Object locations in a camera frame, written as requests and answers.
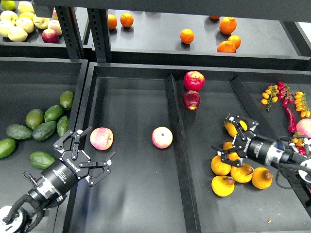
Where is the black shelf post right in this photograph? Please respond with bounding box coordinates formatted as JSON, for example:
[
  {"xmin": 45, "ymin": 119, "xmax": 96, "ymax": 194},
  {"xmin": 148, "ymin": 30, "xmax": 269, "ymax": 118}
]
[{"xmin": 87, "ymin": 8, "xmax": 112, "ymax": 63}]

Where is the yellow pear middle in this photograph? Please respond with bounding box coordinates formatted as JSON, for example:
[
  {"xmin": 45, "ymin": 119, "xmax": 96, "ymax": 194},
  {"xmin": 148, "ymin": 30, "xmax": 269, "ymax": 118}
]
[{"xmin": 223, "ymin": 141, "xmax": 240, "ymax": 161}]

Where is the dark avocado middle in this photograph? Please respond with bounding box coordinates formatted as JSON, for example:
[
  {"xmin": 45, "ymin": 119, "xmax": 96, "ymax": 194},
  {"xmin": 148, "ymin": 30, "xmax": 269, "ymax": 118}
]
[{"xmin": 32, "ymin": 121, "xmax": 57, "ymax": 141}]

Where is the light green avocado edge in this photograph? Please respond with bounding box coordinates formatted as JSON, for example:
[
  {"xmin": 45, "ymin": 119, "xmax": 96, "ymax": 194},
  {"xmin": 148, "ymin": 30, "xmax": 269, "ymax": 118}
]
[{"xmin": 0, "ymin": 138, "xmax": 17, "ymax": 159}]

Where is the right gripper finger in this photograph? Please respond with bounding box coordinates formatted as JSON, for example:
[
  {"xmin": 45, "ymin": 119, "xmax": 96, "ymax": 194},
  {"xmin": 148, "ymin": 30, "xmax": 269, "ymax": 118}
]
[
  {"xmin": 211, "ymin": 146, "xmax": 243, "ymax": 167},
  {"xmin": 224, "ymin": 115, "xmax": 259, "ymax": 146}
]

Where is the green avocado round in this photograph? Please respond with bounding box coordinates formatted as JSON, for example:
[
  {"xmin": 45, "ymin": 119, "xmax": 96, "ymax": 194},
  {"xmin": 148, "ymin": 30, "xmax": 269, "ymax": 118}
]
[{"xmin": 25, "ymin": 109, "xmax": 44, "ymax": 130}]

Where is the dark avocado left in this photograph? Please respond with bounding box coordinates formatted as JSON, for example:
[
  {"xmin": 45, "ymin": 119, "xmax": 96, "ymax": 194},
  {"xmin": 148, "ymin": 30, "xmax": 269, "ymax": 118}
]
[{"xmin": 6, "ymin": 124, "xmax": 33, "ymax": 140}]

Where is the red chili pepper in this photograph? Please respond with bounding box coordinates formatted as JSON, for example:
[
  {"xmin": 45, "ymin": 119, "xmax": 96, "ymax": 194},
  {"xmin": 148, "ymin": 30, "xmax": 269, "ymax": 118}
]
[{"xmin": 283, "ymin": 105, "xmax": 296, "ymax": 133}]

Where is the orange front right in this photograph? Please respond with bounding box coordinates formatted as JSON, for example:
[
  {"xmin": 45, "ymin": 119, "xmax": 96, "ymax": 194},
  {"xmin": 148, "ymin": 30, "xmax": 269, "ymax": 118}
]
[{"xmin": 217, "ymin": 40, "xmax": 236, "ymax": 53}]

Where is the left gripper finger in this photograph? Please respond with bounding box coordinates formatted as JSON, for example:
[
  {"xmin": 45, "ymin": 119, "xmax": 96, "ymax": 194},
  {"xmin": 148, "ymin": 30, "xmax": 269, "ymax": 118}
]
[
  {"xmin": 53, "ymin": 126, "xmax": 92, "ymax": 160},
  {"xmin": 78, "ymin": 151, "xmax": 116, "ymax": 187}
]

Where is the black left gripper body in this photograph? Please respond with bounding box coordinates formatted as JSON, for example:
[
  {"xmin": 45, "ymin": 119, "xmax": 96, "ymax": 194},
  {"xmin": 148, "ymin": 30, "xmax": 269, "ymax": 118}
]
[{"xmin": 40, "ymin": 150, "xmax": 91, "ymax": 199}]

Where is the pale pink apple shelf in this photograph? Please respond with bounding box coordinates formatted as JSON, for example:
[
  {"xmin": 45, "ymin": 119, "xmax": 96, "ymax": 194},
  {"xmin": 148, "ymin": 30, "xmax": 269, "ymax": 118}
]
[{"xmin": 48, "ymin": 19, "xmax": 62, "ymax": 36}]

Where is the green avocado top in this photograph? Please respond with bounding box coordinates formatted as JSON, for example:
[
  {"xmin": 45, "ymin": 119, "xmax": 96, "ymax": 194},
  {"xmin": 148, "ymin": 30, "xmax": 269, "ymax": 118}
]
[{"xmin": 59, "ymin": 90, "xmax": 74, "ymax": 110}]

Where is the yellow pear left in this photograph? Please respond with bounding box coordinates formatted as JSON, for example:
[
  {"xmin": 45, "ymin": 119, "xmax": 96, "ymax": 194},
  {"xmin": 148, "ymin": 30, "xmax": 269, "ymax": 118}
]
[{"xmin": 211, "ymin": 155, "xmax": 231, "ymax": 176}]

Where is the pink apple right edge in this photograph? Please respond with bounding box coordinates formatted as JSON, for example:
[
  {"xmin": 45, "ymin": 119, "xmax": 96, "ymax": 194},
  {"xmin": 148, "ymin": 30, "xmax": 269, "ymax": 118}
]
[{"xmin": 296, "ymin": 118, "xmax": 311, "ymax": 138}]

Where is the black tray divider left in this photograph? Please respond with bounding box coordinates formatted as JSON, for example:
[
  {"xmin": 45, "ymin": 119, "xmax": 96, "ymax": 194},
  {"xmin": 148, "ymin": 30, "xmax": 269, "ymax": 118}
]
[{"xmin": 164, "ymin": 74, "xmax": 201, "ymax": 233}]

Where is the bright red apple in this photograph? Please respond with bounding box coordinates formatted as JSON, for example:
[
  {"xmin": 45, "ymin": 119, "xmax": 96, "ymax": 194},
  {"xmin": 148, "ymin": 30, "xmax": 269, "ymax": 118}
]
[{"xmin": 183, "ymin": 71, "xmax": 205, "ymax": 92}]

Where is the dark red apple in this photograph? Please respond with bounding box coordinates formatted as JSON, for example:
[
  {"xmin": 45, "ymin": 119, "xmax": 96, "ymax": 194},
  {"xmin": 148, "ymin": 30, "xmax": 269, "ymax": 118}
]
[{"xmin": 182, "ymin": 90, "xmax": 201, "ymax": 111}]

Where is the pink apple centre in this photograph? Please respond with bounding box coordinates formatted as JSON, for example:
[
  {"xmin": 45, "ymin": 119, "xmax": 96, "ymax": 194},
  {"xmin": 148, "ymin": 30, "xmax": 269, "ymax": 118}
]
[{"xmin": 152, "ymin": 127, "xmax": 173, "ymax": 149}]

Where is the black shelf post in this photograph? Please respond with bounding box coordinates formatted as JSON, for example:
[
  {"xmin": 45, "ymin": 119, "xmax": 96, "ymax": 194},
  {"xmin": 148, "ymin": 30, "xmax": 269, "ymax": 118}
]
[
  {"xmin": 55, "ymin": 6, "xmax": 84, "ymax": 59},
  {"xmin": 87, "ymin": 8, "xmax": 112, "ymax": 63}
]

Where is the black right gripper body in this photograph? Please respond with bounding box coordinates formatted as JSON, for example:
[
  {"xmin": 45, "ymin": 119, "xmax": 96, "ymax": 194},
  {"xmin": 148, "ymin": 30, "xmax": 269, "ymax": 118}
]
[{"xmin": 232, "ymin": 131, "xmax": 277, "ymax": 165}]

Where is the pink apple left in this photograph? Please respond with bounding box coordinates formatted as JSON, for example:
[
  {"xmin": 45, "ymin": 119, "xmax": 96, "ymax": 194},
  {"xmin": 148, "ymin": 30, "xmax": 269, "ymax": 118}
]
[{"xmin": 90, "ymin": 127, "xmax": 114, "ymax": 150}]

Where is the red cherry tomato bunch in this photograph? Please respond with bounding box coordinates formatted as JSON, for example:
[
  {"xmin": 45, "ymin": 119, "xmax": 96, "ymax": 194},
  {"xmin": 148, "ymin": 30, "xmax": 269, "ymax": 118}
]
[{"xmin": 277, "ymin": 81, "xmax": 294, "ymax": 106}]

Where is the orange cherry tomato string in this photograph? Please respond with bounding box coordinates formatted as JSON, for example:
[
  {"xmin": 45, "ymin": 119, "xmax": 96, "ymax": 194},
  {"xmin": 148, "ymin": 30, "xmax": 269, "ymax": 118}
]
[{"xmin": 294, "ymin": 91, "xmax": 311, "ymax": 118}]

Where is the pink apple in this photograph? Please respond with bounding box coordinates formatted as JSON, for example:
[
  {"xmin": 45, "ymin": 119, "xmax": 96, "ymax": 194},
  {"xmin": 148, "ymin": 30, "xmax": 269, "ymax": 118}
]
[
  {"xmin": 152, "ymin": 127, "xmax": 173, "ymax": 149},
  {"xmin": 90, "ymin": 127, "xmax": 114, "ymax": 150}
]

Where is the dark green avocado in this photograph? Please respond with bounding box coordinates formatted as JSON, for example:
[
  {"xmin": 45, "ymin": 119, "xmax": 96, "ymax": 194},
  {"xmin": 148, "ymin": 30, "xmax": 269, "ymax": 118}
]
[{"xmin": 28, "ymin": 151, "xmax": 55, "ymax": 169}]

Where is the red apple on shelf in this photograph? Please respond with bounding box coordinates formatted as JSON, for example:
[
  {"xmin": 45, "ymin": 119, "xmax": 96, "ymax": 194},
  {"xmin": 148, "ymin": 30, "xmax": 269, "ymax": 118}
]
[{"xmin": 42, "ymin": 29, "xmax": 59, "ymax": 44}]

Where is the black shelf post left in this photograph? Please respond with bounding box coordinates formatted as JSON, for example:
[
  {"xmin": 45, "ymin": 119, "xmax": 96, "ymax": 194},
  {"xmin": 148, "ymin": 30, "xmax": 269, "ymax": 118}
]
[{"xmin": 55, "ymin": 6, "xmax": 84, "ymax": 59}]

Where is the orange centre shelf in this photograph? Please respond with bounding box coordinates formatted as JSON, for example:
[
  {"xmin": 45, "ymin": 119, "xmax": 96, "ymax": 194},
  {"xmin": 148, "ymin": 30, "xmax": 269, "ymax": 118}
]
[{"xmin": 180, "ymin": 29, "xmax": 194, "ymax": 44}]

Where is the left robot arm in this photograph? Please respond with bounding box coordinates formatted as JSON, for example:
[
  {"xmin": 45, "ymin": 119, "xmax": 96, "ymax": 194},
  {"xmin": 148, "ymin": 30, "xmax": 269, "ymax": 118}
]
[{"xmin": 0, "ymin": 127, "xmax": 115, "ymax": 233}]

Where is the mixed cherry tomatoes lower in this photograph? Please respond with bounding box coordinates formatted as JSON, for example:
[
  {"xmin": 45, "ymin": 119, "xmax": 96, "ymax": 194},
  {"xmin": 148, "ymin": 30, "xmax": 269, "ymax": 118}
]
[{"xmin": 292, "ymin": 132, "xmax": 311, "ymax": 155}]

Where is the yellow pear lower centre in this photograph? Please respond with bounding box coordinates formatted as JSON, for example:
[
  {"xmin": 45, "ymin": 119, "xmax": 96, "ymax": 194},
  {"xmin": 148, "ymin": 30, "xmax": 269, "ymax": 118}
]
[{"xmin": 230, "ymin": 163, "xmax": 254, "ymax": 183}]

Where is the large orange right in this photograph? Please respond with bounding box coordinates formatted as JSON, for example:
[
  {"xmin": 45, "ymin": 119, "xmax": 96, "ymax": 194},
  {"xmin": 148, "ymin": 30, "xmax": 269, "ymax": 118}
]
[{"xmin": 219, "ymin": 17, "xmax": 237, "ymax": 34}]

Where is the yellow pear top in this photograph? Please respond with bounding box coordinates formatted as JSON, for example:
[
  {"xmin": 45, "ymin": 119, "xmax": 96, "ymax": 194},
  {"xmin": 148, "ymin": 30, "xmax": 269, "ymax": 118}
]
[{"xmin": 224, "ymin": 114, "xmax": 248, "ymax": 137}]

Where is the yellow pear right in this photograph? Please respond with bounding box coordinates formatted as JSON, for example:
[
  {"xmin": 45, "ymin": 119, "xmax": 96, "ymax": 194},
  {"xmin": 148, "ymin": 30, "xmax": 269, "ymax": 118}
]
[{"xmin": 251, "ymin": 167, "xmax": 273, "ymax": 189}]

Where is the yellow pear with stem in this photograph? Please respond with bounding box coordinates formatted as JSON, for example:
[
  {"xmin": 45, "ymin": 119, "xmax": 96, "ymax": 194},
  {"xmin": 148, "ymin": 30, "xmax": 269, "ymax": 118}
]
[{"xmin": 211, "ymin": 176, "xmax": 235, "ymax": 197}]

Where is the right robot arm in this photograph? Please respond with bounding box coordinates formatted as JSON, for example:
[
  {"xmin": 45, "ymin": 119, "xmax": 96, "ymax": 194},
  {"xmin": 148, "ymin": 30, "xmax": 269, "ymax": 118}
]
[{"xmin": 213, "ymin": 115, "xmax": 311, "ymax": 206}]

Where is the green avocado narrow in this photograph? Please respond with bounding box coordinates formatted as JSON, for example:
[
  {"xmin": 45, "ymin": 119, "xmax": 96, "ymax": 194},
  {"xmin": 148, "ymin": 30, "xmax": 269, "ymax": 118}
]
[{"xmin": 56, "ymin": 116, "xmax": 69, "ymax": 137}]

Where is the small orange right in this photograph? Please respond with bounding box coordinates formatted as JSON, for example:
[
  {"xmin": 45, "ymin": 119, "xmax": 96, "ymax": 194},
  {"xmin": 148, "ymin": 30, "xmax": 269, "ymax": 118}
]
[{"xmin": 228, "ymin": 35, "xmax": 242, "ymax": 49}]

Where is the orange cherry tomato bunch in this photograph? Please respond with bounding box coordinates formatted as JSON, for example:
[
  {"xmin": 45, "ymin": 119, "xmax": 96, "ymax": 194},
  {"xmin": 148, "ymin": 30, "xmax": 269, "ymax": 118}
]
[{"xmin": 261, "ymin": 84, "xmax": 279, "ymax": 112}]

